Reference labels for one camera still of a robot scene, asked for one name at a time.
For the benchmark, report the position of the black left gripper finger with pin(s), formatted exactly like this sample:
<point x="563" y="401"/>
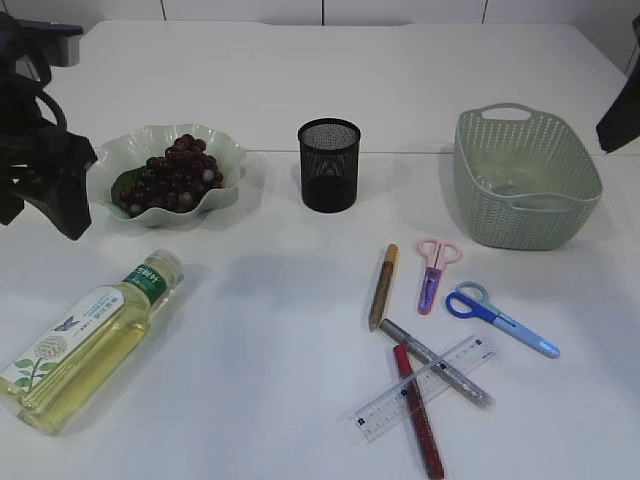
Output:
<point x="63" y="200"/>

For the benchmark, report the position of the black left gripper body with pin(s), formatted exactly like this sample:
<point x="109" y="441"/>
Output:
<point x="35" y="141"/>

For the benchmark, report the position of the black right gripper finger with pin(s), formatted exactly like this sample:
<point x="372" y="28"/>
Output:
<point x="619" y="126"/>

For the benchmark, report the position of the purple grape bunch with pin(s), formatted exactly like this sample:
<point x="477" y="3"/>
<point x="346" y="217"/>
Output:
<point x="177" y="181"/>

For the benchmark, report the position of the clear plastic sheet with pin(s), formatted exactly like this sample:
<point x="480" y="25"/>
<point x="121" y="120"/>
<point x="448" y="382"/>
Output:
<point x="510" y="181"/>

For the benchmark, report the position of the yellow tea bottle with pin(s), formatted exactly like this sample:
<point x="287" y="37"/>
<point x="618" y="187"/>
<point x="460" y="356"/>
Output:
<point x="59" y="373"/>

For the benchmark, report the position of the blue scissors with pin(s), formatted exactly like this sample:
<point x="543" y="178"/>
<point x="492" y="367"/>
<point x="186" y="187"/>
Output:
<point x="470" y="299"/>

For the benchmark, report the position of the green wavy plate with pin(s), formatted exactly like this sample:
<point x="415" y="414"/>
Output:
<point x="131" y="151"/>

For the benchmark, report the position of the green plastic basket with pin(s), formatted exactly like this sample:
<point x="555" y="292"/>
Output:
<point x="542" y="143"/>

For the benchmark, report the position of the clear plastic ruler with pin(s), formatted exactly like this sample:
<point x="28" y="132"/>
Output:
<point x="390" y="408"/>

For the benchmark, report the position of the black mesh pen holder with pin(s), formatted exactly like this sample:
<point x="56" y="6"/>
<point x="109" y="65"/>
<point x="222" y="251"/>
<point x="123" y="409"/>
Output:
<point x="329" y="160"/>

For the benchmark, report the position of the silver glitter pen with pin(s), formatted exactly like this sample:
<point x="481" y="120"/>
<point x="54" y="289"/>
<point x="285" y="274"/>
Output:
<point x="443" y="369"/>

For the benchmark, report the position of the gold glitter pen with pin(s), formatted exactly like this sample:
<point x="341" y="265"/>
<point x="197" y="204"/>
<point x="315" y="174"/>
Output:
<point x="382" y="287"/>

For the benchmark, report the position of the red glitter pen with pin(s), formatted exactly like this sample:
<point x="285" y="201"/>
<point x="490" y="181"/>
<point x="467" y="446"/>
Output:
<point x="419" y="418"/>

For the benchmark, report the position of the pink scissors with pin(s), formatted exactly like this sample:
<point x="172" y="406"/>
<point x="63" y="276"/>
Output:
<point x="438" y="255"/>

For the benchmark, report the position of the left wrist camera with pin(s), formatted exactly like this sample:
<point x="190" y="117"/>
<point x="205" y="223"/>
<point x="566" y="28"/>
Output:
<point x="59" y="42"/>

